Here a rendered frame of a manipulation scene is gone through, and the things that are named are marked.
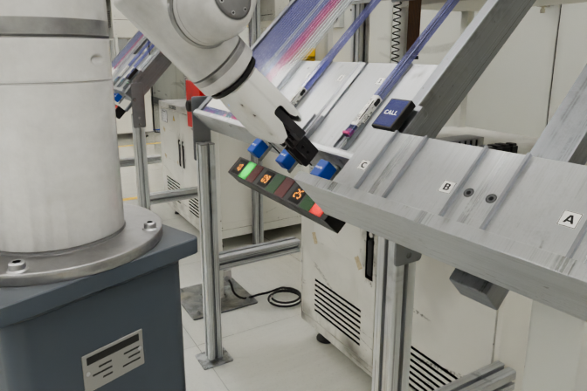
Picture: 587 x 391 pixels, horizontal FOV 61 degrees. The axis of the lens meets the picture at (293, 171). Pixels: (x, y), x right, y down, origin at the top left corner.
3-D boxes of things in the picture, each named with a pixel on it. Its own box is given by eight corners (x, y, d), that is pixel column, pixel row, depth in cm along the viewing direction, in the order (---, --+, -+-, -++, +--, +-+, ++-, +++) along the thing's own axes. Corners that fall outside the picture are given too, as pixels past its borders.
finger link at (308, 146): (275, 137, 71) (303, 167, 74) (286, 140, 68) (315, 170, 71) (289, 120, 71) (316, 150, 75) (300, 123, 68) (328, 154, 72)
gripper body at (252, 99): (194, 89, 68) (247, 141, 74) (223, 94, 60) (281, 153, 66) (228, 49, 70) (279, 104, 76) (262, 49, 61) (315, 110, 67)
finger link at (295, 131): (253, 98, 65) (257, 113, 70) (300, 132, 64) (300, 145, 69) (258, 91, 65) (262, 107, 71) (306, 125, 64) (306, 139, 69)
